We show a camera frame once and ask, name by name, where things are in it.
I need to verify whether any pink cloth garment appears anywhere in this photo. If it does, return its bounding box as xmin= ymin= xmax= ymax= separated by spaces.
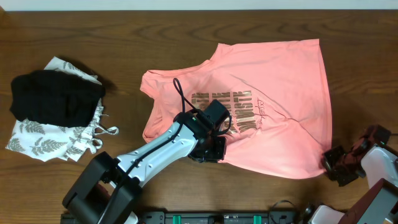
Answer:
xmin=141 ymin=39 xmax=332 ymax=179

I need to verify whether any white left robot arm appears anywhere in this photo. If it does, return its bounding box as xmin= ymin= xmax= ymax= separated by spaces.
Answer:
xmin=62 ymin=100 xmax=231 ymax=223

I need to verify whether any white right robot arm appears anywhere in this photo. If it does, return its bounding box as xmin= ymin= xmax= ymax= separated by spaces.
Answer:
xmin=307 ymin=124 xmax=397 ymax=224

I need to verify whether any black folded garment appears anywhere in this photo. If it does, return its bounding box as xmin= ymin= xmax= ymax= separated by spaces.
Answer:
xmin=10 ymin=70 xmax=106 ymax=128

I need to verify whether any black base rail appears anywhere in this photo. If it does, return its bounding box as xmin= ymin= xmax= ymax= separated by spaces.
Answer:
xmin=60 ymin=200 xmax=315 ymax=224

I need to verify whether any white fern-print drawstring bag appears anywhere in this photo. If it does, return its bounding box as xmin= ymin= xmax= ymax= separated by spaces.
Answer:
xmin=6 ymin=57 xmax=119 ymax=161

